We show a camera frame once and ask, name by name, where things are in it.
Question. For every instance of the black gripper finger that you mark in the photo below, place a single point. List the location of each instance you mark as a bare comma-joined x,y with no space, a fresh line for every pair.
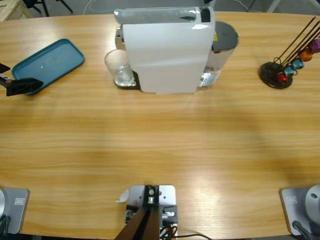
23,87
3,68

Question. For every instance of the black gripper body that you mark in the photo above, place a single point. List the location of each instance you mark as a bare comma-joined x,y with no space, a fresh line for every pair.
5,80

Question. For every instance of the clear drinking glass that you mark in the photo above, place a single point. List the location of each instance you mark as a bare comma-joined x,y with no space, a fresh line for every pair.
120,75

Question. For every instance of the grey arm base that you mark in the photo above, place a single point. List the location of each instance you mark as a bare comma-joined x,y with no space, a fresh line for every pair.
17,212
295,210

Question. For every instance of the white capsule coffee machine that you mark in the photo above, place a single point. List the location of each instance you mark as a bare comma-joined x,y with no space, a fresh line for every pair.
165,55

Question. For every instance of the red coffee capsule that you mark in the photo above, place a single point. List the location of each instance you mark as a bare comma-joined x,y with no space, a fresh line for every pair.
282,78

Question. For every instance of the blue coffee capsule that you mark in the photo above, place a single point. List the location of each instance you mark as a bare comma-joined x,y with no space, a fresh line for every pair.
289,70
298,63

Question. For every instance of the orange coffee capsule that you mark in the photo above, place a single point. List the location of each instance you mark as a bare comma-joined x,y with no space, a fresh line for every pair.
306,54

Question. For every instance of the purple coffee capsule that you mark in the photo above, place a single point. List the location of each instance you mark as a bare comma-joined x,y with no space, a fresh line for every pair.
315,45

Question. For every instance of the teal rectangular serving tray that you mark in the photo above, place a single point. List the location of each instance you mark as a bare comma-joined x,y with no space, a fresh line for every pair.
47,60

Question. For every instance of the light wooden crate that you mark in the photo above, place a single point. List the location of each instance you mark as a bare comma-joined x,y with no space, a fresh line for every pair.
10,10

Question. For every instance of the black chair legs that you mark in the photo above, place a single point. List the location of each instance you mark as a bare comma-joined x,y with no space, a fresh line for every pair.
44,6

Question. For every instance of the white tape piece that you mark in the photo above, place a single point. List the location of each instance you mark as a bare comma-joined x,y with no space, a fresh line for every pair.
123,196

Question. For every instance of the yellow warning sticker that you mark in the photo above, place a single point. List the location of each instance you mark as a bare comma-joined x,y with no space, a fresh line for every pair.
215,37

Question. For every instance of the clear water tank dark lid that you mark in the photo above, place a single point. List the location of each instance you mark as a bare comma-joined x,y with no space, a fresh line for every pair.
225,35

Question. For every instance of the black capsule holder with rods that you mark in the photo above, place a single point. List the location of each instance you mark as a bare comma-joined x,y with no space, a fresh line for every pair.
268,72

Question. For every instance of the white mount block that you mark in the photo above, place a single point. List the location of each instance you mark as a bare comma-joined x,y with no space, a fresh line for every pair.
167,195

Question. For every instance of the dark camera post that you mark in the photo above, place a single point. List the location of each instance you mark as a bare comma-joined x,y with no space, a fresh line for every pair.
142,225

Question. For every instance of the grey metal frame leg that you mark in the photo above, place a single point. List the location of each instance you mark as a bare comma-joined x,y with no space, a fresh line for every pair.
273,5

